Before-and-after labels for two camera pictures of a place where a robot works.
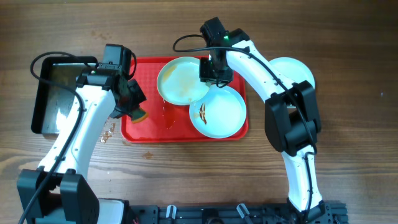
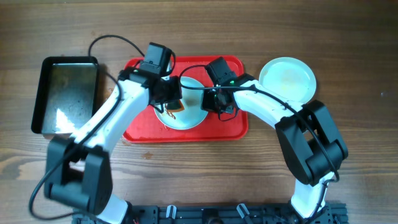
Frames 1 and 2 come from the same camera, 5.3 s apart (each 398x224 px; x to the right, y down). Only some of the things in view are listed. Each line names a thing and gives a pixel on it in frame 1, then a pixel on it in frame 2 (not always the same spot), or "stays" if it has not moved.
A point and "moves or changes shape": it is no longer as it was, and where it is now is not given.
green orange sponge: [137, 114] moves or changes shape
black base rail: [331, 213] stays
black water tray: [52, 104] stays
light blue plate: [220, 113] -> [193, 115]
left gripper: [131, 101] -> [170, 92]
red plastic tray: [167, 122] -> [193, 67]
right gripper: [214, 73] -> [213, 101]
